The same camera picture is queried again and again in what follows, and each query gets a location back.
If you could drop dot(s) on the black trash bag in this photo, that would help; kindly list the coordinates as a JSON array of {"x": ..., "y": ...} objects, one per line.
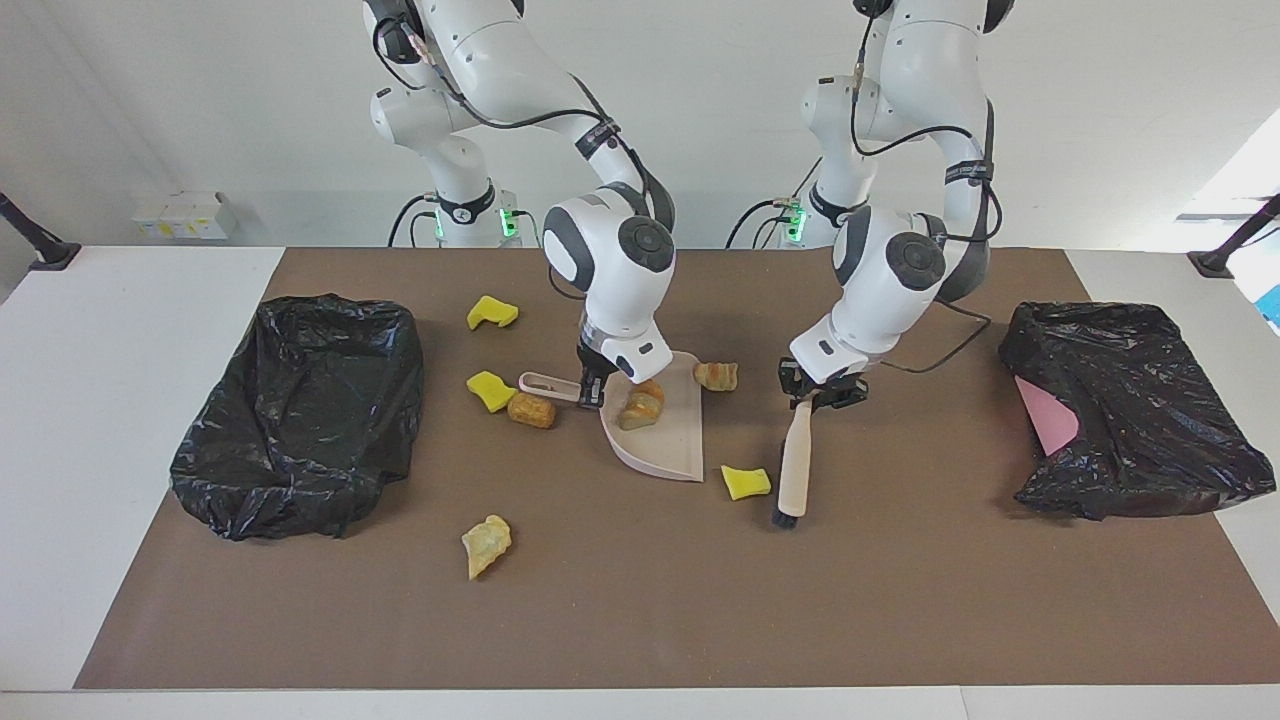
[
  {"x": 300, "y": 430},
  {"x": 1150, "y": 420}
]

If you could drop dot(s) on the orange striped croissant toy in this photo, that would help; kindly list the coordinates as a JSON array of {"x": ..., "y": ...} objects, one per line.
[{"x": 638, "y": 410}]

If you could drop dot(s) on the beige croissant toy piece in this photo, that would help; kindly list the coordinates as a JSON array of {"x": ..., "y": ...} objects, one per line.
[
  {"x": 486, "y": 545},
  {"x": 716, "y": 376}
]

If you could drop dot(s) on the blue object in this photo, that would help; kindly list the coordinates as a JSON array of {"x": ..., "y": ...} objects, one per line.
[{"x": 1271, "y": 305}]

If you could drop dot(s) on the beige hand brush black bristles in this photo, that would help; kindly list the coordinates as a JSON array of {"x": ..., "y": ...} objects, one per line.
[{"x": 795, "y": 470}]

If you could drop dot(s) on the beige plastic dustpan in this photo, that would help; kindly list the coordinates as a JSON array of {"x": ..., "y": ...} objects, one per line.
[{"x": 670, "y": 440}]

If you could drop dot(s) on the notched yellow sponge piece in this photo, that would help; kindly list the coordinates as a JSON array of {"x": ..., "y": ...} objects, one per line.
[{"x": 492, "y": 312}]

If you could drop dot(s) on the pink plastic bin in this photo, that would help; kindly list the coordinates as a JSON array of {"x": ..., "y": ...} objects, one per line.
[{"x": 1045, "y": 420}]

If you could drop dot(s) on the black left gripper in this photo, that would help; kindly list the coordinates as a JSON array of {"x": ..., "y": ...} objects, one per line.
[{"x": 815, "y": 378}]

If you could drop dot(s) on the brown table mat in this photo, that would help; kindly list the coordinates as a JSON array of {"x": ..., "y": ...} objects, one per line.
[{"x": 800, "y": 600}]

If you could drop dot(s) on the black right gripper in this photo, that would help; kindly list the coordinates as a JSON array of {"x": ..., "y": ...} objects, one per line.
[{"x": 592, "y": 360}]

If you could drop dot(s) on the black camera stand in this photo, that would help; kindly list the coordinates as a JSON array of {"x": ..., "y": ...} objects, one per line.
[
  {"x": 35, "y": 240},
  {"x": 1235, "y": 240}
]

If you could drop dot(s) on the white wall socket box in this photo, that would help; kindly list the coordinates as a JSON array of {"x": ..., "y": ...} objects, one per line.
[{"x": 185, "y": 215}]

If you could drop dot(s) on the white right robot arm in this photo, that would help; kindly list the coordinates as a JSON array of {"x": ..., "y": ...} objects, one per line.
[{"x": 610, "y": 260}]

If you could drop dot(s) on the brown bread roll toy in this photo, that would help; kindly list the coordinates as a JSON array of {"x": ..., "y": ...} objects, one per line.
[{"x": 531, "y": 410}]

